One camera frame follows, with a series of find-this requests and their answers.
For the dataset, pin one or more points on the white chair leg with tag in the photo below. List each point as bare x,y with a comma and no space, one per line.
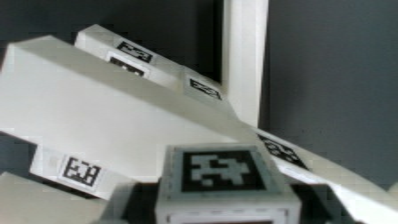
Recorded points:
201,89

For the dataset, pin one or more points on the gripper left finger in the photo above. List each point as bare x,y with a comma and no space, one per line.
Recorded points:
130,206

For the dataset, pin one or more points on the white U-shaped obstacle frame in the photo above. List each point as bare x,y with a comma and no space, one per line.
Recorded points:
244,41

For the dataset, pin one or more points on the white chair back frame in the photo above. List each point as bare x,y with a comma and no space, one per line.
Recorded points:
92,112

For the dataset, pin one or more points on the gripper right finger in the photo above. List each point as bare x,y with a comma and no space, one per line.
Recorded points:
322,210

